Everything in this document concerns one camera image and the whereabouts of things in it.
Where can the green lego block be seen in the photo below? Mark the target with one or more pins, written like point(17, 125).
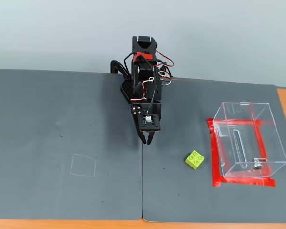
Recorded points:
point(195, 159)

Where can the red tape wrap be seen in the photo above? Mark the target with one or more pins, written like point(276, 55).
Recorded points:
point(146, 56)

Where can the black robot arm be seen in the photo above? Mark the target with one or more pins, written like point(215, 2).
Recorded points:
point(135, 62)

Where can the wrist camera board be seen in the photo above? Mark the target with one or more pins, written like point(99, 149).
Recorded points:
point(155, 127)

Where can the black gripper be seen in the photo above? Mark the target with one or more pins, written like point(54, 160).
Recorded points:
point(135, 111)

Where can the transparent acrylic box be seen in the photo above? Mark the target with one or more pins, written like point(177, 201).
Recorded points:
point(248, 148)

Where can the red tape strip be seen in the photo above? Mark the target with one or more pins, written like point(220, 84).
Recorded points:
point(264, 155)
point(214, 162)
point(240, 122)
point(248, 182)

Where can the black table clamp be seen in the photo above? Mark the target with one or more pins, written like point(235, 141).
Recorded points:
point(112, 66)

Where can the gray table mat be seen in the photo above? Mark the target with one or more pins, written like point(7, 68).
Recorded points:
point(50, 119)
point(181, 202)

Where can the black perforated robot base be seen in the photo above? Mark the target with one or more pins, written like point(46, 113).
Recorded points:
point(126, 89)

